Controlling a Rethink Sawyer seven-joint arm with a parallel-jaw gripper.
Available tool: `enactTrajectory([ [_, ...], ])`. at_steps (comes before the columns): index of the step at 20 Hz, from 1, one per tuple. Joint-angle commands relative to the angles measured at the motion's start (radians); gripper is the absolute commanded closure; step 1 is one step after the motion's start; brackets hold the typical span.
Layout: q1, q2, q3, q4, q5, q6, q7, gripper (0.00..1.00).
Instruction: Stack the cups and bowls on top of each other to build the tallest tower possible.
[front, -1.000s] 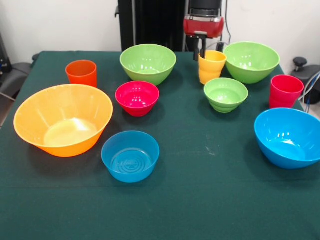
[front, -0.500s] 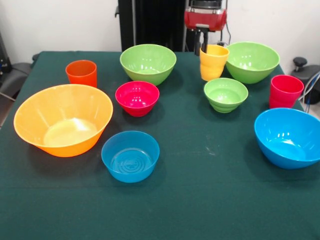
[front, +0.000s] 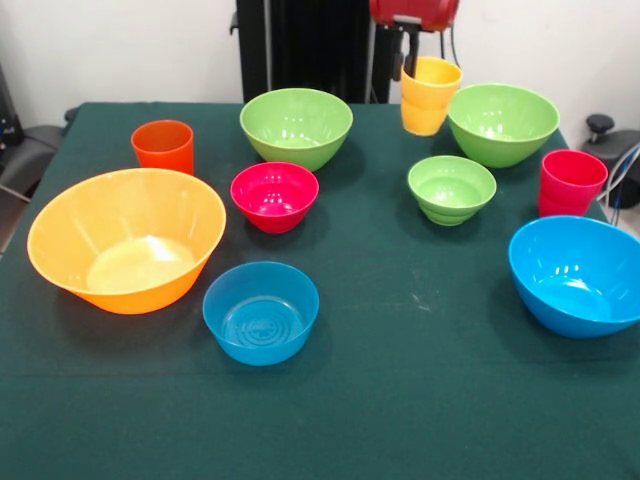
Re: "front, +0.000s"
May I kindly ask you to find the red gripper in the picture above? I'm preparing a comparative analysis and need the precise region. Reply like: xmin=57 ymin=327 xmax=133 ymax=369
xmin=369 ymin=0 xmax=460 ymax=76

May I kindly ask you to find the yellow plastic cup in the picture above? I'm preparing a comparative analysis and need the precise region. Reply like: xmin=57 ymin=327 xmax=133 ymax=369
xmin=400 ymin=56 xmax=464 ymax=136

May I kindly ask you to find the large green plastic bowl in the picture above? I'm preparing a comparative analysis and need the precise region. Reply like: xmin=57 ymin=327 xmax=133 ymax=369
xmin=239 ymin=87 xmax=354 ymax=173
xmin=447 ymin=83 xmax=561 ymax=169

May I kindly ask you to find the small green plastic bowl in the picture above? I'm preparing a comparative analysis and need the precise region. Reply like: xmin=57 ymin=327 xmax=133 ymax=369
xmin=407 ymin=154 xmax=498 ymax=227

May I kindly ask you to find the black round knob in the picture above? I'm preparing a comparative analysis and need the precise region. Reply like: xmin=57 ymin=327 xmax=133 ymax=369
xmin=585 ymin=113 xmax=615 ymax=145

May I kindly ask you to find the small pink plastic bowl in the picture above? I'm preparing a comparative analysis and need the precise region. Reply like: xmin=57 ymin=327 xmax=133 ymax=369
xmin=229 ymin=161 xmax=320 ymax=235

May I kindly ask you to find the red plastic cup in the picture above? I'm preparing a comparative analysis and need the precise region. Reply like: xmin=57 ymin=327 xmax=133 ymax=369
xmin=537 ymin=149 xmax=610 ymax=219

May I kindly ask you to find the black equipment base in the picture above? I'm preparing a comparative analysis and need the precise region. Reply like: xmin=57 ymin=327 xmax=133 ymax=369
xmin=582 ymin=129 xmax=640 ymax=196

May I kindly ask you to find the orange plastic cup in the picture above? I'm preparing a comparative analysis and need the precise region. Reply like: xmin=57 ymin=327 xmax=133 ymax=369
xmin=130 ymin=119 xmax=195 ymax=177

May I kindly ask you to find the large blue plastic bowl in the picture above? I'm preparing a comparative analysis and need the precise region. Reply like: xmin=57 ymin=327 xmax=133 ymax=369
xmin=508 ymin=215 xmax=640 ymax=340

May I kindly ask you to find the small blue plastic bowl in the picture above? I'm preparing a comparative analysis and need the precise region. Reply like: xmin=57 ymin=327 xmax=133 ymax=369
xmin=202 ymin=261 xmax=320 ymax=367

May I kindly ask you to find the dark green table cloth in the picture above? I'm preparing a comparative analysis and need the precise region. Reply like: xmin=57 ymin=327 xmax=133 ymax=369
xmin=0 ymin=101 xmax=640 ymax=480

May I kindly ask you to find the large orange plastic bowl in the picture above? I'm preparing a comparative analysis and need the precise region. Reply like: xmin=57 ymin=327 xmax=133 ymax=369
xmin=27 ymin=167 xmax=227 ymax=315

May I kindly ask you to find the black chair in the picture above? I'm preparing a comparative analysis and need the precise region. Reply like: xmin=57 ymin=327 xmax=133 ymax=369
xmin=0 ymin=64 xmax=66 ymax=201

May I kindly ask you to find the blue and white cable bundle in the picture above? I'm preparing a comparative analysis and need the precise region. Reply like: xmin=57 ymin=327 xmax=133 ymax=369
xmin=599 ymin=142 xmax=640 ymax=221

